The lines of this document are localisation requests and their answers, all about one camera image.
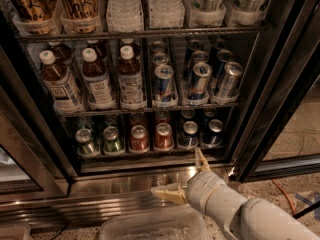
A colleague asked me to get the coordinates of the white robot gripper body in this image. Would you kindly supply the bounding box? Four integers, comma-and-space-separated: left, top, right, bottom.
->
186, 171, 247, 226

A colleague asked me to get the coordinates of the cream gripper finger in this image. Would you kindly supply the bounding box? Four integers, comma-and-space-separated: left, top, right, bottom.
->
195, 147, 210, 172
150, 183, 188, 205

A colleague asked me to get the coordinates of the red coke can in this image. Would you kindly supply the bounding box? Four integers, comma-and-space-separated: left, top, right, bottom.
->
129, 125, 150, 153
154, 123, 174, 150

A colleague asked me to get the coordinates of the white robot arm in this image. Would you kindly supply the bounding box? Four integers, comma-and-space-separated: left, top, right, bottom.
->
150, 148, 320, 240

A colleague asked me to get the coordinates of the blue pepsi can front left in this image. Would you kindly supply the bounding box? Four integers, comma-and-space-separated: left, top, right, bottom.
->
178, 121, 198, 150

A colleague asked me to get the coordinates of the blue pepsi can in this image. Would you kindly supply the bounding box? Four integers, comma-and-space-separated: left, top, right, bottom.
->
178, 121, 198, 150
202, 119, 224, 146

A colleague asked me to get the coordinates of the blue pepsi can front right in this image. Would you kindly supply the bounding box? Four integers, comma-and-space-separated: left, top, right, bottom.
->
202, 119, 224, 146

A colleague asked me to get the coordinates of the red bull can front right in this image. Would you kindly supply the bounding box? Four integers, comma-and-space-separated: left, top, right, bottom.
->
213, 61, 243, 104

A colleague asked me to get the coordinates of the red bull can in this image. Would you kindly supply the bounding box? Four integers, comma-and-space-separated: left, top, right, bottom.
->
152, 65, 178, 108
183, 62, 212, 106
213, 61, 243, 104

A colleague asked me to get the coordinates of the red bull can front middle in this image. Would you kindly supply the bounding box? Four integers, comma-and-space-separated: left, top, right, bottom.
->
183, 62, 212, 106

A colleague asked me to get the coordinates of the red bull can front left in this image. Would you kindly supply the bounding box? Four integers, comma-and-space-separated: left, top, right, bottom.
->
152, 65, 178, 108

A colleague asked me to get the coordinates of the green soda can front right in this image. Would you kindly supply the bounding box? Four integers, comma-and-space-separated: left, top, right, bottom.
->
103, 126, 124, 155

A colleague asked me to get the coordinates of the green soda can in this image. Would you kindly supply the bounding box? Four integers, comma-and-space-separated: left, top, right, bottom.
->
103, 126, 124, 155
75, 128, 100, 157

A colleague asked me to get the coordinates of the glass fridge door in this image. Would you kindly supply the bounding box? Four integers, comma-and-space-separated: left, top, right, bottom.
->
230, 0, 320, 182

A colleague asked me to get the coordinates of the green soda can front left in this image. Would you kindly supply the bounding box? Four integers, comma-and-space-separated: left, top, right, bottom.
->
75, 128, 100, 157

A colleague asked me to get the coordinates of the stainless steel fridge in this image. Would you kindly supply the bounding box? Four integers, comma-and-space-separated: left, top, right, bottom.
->
0, 0, 320, 228

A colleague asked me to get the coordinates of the white labelled can left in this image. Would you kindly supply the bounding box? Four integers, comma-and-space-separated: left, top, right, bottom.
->
184, 0, 226, 27

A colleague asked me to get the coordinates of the white labelled can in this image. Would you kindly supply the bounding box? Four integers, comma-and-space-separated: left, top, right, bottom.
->
184, 0, 226, 27
223, 0, 267, 27

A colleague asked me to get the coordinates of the white labelled can right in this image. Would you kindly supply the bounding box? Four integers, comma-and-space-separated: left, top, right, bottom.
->
223, 0, 267, 27

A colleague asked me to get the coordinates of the clear plastic bin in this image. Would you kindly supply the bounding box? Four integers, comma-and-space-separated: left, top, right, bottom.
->
99, 205, 209, 240

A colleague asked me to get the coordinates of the tea bottle front right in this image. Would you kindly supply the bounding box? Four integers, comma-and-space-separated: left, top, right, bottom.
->
118, 46, 146, 110

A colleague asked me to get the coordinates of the tea bottle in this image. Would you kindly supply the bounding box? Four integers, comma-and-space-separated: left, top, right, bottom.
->
39, 50, 84, 113
82, 48, 116, 110
118, 46, 146, 110

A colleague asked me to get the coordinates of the black stand leg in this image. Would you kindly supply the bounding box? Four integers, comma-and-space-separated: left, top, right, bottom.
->
293, 201, 320, 219

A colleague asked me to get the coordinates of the tea bottle front middle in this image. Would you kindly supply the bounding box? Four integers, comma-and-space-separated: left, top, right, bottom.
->
82, 48, 116, 110

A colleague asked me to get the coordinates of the tea bottle front left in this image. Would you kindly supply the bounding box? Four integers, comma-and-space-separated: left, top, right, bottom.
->
39, 50, 84, 113

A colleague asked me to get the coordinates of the water bottle right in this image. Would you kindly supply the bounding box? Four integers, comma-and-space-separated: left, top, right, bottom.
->
148, 0, 185, 29

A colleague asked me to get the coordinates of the water bottle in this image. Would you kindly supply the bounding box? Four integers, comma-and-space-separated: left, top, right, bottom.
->
148, 0, 185, 29
106, 0, 144, 33

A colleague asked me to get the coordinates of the water bottle left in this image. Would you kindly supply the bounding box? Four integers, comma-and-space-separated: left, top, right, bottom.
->
106, 0, 144, 33

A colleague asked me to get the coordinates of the brown drink bottle right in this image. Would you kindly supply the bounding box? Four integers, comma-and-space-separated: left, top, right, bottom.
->
61, 0, 102, 34

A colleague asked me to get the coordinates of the orange cable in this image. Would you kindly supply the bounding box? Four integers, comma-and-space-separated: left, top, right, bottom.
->
271, 179, 298, 216

